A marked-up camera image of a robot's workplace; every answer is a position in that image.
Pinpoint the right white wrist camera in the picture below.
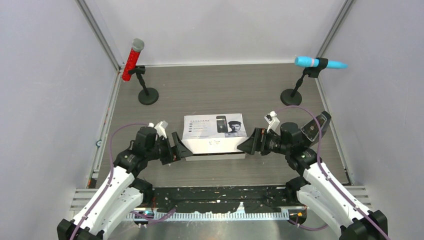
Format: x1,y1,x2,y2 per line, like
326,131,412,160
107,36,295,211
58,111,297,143
264,111,280,133

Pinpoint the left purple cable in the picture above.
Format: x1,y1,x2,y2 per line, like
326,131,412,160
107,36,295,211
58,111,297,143
67,123,178,240

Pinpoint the left black microphone stand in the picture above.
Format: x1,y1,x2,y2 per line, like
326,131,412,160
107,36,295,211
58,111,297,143
128,65,159,106

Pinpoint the red glitter microphone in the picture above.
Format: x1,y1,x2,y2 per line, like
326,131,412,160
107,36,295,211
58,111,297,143
121,38,145,82

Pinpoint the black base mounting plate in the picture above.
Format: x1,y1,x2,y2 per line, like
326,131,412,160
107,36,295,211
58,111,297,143
138,185,306,214

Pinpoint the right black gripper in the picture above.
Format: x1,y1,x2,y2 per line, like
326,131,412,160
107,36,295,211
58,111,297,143
237,127,290,156

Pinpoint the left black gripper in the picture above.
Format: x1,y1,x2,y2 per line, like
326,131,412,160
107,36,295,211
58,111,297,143
146,132,192,165

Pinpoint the white hair clipper box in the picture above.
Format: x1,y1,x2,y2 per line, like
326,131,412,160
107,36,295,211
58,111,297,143
181,113,248,161

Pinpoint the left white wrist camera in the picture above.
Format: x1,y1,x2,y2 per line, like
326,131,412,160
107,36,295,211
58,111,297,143
147,120,168,139

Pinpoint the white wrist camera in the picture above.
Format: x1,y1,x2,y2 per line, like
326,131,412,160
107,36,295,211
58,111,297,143
264,111,280,133
147,120,168,139

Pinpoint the blue microphone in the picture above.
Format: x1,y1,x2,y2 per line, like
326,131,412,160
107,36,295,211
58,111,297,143
294,56,348,69

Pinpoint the right black microphone stand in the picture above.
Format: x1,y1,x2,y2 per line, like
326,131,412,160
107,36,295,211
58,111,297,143
280,63,327,106

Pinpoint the black microphone stand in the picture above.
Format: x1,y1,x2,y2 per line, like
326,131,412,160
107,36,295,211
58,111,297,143
128,65,159,106
280,63,327,106

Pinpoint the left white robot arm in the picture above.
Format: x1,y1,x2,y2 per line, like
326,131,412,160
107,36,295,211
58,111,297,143
57,121,193,240

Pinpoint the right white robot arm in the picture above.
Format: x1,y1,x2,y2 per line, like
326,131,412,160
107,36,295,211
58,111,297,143
237,120,389,240

